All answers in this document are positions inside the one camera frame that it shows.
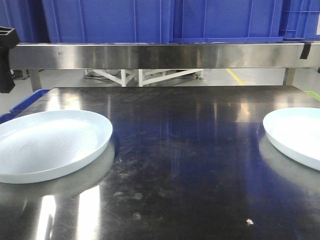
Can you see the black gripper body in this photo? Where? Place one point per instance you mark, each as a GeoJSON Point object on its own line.
{"type": "Point", "coordinates": [9, 39]}

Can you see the light blue plate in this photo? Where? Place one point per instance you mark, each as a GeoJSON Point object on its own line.
{"type": "Point", "coordinates": [48, 145]}
{"type": "Point", "coordinates": [295, 132]}

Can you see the large blue crate left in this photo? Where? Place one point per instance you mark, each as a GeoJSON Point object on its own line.
{"type": "Point", "coordinates": [27, 17]}

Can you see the large blue crate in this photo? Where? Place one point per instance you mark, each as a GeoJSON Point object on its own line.
{"type": "Point", "coordinates": [27, 17]}
{"type": "Point", "coordinates": [109, 21]}
{"type": "Point", "coordinates": [208, 21]}

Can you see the large blue crate middle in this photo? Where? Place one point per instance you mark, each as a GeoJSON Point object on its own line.
{"type": "Point", "coordinates": [109, 21]}

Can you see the blue low bin left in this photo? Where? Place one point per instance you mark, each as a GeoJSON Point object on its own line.
{"type": "Point", "coordinates": [22, 105]}

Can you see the large blue crate right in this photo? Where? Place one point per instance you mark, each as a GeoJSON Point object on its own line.
{"type": "Point", "coordinates": [208, 21]}

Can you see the black tape strip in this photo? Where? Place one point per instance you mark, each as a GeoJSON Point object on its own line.
{"type": "Point", "coordinates": [305, 51]}

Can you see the white metal frame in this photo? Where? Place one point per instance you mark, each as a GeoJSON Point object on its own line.
{"type": "Point", "coordinates": [142, 77]}

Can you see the stainless steel shelf rail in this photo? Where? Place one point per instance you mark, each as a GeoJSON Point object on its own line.
{"type": "Point", "coordinates": [164, 56]}

